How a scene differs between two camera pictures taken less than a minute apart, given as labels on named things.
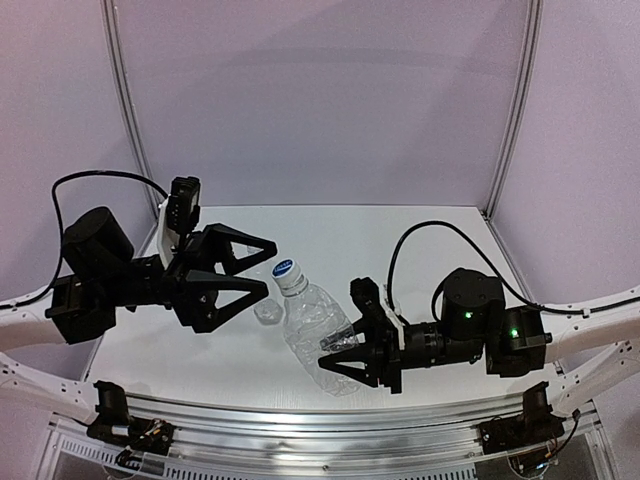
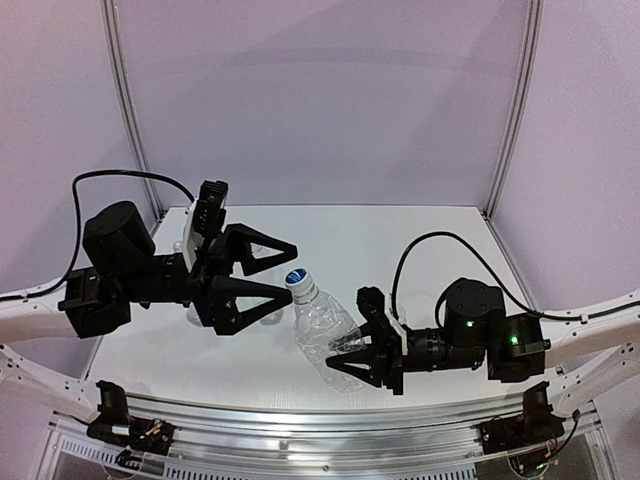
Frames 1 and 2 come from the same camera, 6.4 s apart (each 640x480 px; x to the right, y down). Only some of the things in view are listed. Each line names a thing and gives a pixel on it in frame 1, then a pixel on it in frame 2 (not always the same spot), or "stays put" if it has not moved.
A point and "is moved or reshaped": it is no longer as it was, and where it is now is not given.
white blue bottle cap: x=289 y=277 is moved or reshaped
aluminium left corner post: x=127 y=104 stays put
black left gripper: x=185 y=279 → x=207 y=279
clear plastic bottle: x=268 y=312 stays put
